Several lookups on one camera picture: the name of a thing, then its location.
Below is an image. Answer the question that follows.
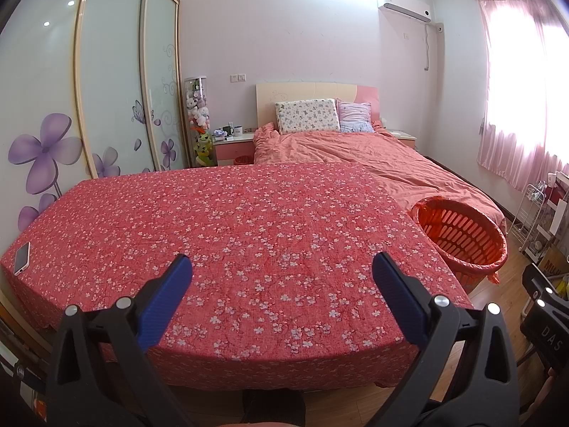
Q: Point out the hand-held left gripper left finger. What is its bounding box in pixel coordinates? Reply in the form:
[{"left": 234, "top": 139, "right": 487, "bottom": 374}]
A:
[{"left": 46, "top": 253, "right": 209, "bottom": 427}]

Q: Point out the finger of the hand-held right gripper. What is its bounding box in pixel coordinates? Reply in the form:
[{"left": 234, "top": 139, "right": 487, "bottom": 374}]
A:
[{"left": 521, "top": 263, "right": 569, "bottom": 317}]

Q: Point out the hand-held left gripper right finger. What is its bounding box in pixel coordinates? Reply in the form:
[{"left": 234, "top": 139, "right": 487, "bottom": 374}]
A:
[{"left": 372, "top": 251, "right": 521, "bottom": 427}]

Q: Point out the brown cardboard box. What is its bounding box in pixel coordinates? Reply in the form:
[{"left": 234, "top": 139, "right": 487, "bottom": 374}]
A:
[{"left": 540, "top": 247, "right": 569, "bottom": 276}]

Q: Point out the red floral tablecloth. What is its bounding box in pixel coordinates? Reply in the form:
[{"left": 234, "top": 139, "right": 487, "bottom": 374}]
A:
[{"left": 0, "top": 161, "right": 474, "bottom": 390}]

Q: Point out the bed with pink duvet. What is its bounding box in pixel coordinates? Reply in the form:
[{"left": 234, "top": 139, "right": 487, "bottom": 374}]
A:
[{"left": 253, "top": 122, "right": 507, "bottom": 236}]

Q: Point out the white smartphone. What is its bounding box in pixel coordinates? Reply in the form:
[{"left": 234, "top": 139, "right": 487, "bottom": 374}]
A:
[{"left": 13, "top": 241, "right": 32, "bottom": 275}]

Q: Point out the pink white nightstand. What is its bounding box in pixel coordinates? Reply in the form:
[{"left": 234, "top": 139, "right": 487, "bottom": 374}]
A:
[
  {"left": 387, "top": 129, "right": 419, "bottom": 151},
  {"left": 212, "top": 133, "right": 256, "bottom": 167}
]

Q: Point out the clear tube of plush toys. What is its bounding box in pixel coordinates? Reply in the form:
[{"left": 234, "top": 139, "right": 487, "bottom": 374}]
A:
[{"left": 184, "top": 75, "right": 213, "bottom": 169}]

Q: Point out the pink striped pillow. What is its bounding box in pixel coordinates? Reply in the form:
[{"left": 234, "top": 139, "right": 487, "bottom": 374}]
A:
[{"left": 335, "top": 100, "right": 375, "bottom": 133}]

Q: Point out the pink curtain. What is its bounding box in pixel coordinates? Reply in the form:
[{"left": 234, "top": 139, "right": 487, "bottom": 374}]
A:
[{"left": 475, "top": 0, "right": 569, "bottom": 192}]

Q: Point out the white floral pillow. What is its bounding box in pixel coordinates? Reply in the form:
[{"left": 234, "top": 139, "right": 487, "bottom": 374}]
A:
[{"left": 275, "top": 99, "right": 341, "bottom": 135}]

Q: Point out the beige pink bed headboard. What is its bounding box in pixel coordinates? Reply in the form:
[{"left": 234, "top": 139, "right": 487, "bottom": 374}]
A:
[{"left": 255, "top": 82, "right": 382, "bottom": 132}]

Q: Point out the flower print sliding wardrobe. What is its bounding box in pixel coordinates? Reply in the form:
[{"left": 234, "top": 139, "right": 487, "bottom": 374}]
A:
[{"left": 0, "top": 0, "right": 187, "bottom": 241}]

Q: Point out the white air conditioner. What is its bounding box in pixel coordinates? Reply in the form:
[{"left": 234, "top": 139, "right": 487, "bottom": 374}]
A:
[{"left": 377, "top": 0, "right": 433, "bottom": 23}]

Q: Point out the white wire rack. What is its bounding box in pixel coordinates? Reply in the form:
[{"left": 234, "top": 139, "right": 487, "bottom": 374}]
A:
[{"left": 509, "top": 182, "right": 549, "bottom": 259}]

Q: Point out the air conditioner hose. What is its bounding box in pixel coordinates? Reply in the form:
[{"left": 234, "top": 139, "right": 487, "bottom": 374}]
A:
[{"left": 424, "top": 22, "right": 444, "bottom": 72}]

